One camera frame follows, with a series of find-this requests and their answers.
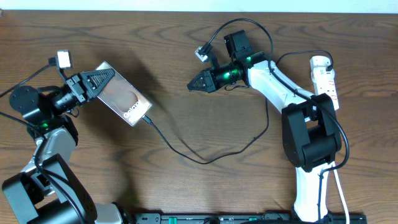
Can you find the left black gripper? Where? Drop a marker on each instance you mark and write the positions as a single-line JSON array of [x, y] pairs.
[[79, 89]]

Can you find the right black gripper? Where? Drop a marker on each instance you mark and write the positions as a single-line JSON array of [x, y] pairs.
[[210, 83]]

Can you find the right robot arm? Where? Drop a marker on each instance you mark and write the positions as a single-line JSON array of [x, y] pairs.
[[311, 135]]

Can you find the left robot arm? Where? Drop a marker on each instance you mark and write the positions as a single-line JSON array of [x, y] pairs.
[[46, 190]]

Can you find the white power strip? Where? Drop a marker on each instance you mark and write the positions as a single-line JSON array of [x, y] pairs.
[[324, 82]]

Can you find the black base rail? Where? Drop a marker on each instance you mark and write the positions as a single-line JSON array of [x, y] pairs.
[[269, 217]]

